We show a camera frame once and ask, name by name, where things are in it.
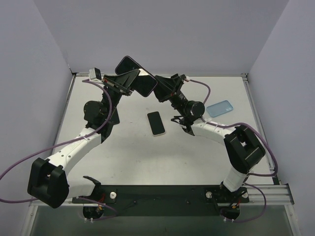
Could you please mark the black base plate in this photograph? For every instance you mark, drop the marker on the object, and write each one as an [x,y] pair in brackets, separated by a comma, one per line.
[168,200]

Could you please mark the phone in white case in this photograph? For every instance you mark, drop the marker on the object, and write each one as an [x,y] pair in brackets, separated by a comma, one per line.
[156,123]

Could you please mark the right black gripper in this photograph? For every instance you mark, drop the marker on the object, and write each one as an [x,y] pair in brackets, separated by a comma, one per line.
[170,92]

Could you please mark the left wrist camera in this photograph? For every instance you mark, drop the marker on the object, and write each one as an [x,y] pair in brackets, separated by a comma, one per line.
[95,74]

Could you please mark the light blue phone case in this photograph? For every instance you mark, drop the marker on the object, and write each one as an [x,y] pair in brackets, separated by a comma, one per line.
[219,109]

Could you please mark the black smartphone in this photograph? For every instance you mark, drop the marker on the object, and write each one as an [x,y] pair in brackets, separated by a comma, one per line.
[114,120]

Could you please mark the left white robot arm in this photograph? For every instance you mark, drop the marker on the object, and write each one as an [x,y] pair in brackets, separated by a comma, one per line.
[48,178]

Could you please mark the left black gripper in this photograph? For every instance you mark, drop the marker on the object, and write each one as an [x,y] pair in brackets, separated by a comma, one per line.
[117,85]

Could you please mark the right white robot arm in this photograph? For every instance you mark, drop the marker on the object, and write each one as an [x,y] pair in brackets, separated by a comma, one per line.
[243,147]

